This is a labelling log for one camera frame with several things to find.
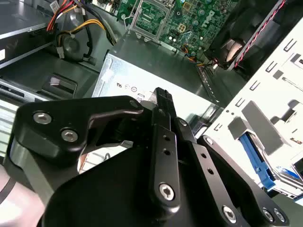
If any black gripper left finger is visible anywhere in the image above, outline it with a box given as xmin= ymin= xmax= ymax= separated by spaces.
xmin=8 ymin=87 xmax=182 ymax=215

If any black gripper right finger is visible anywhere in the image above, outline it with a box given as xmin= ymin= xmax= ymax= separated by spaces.
xmin=175 ymin=117 xmax=290 ymax=227

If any hard disk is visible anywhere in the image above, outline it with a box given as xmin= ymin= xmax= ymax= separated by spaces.
xmin=238 ymin=131 xmax=303 ymax=199

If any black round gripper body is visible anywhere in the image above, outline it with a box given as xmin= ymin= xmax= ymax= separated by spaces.
xmin=44 ymin=111 xmax=251 ymax=227

